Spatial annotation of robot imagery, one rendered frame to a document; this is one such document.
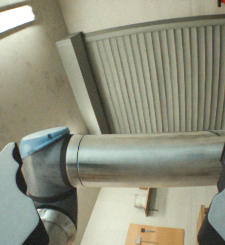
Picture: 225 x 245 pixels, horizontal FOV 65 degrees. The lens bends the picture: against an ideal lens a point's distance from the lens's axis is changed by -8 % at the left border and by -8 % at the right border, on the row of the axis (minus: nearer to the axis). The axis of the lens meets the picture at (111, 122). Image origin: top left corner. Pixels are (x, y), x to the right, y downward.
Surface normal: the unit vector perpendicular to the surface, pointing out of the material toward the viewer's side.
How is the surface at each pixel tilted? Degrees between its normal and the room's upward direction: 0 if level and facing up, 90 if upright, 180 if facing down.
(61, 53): 90
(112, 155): 98
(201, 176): 99
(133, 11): 90
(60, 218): 134
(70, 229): 155
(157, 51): 87
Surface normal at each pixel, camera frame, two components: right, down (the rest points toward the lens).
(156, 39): -0.32, 0.63
